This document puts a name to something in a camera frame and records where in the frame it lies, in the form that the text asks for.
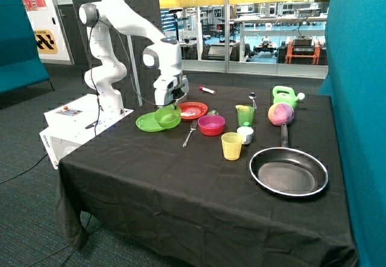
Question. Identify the black frying pan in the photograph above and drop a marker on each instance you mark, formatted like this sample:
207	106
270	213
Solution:
287	171

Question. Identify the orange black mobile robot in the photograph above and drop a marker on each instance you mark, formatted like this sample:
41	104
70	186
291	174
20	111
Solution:
306	50

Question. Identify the orange-red plastic bowl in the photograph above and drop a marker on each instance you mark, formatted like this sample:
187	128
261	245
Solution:
211	129

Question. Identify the small white jar green lid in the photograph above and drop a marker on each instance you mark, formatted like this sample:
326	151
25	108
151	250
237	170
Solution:
246	131

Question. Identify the teal sofa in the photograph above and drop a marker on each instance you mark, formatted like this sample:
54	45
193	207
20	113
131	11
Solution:
20	63

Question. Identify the red white marker pen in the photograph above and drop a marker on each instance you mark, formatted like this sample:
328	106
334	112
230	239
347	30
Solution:
205	89

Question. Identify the silver metal spoon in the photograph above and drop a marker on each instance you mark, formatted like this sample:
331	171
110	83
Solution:
252	96

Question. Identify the yellow plastic cup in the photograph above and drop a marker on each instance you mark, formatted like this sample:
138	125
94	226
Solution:
231	143

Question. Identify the white robot control box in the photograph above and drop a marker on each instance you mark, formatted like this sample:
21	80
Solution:
73	124

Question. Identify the silver metal fork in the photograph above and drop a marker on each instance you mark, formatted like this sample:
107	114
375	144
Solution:
193	127

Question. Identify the yellow black warning sign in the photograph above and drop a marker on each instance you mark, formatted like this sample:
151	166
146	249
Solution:
45	42

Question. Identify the white lab workbench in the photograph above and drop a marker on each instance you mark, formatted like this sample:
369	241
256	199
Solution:
283	26

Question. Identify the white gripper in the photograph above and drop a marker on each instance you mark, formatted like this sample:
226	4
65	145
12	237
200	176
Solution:
170	90

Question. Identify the green toy watering can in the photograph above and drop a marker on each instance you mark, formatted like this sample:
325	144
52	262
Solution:
284	94

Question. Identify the green plastic plate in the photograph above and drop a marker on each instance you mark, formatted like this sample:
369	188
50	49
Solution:
147	123

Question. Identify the green plastic bowl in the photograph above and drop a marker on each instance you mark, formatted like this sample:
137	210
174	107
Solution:
168	117

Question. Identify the green transparent plastic cup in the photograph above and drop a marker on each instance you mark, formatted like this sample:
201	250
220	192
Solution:
245	114

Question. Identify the green toy bell pepper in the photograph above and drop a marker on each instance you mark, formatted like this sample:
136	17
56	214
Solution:
212	112

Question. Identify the teal partition wall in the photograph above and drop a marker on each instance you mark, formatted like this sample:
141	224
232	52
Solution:
355	38

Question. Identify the multicolour plush ball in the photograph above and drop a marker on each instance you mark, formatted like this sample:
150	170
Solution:
281	113

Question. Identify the orange-red plastic plate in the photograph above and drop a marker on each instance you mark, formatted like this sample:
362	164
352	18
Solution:
192	110

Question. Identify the purple plastic bowl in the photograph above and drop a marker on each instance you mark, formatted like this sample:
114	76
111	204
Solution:
211	121

